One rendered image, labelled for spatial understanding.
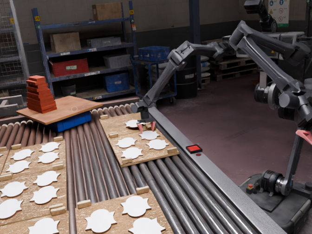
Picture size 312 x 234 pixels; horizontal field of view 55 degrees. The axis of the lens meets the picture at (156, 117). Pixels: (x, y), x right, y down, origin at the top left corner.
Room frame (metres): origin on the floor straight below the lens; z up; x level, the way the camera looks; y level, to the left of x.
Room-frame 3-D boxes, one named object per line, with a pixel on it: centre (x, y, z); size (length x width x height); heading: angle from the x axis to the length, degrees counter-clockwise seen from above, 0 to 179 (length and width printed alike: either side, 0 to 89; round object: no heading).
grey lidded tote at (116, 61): (6.39, 0.71, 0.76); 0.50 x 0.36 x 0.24; 119
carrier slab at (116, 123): (2.13, 0.23, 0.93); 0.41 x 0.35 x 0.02; 16
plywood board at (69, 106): (2.35, 0.78, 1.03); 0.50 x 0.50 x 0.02; 45
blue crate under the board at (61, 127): (2.30, 0.73, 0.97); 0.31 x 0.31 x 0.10; 45
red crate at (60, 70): (6.04, 1.63, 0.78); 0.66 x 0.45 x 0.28; 113
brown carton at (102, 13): (6.37, 0.79, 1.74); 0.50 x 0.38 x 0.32; 113
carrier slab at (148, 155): (1.73, 0.11, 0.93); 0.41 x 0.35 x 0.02; 17
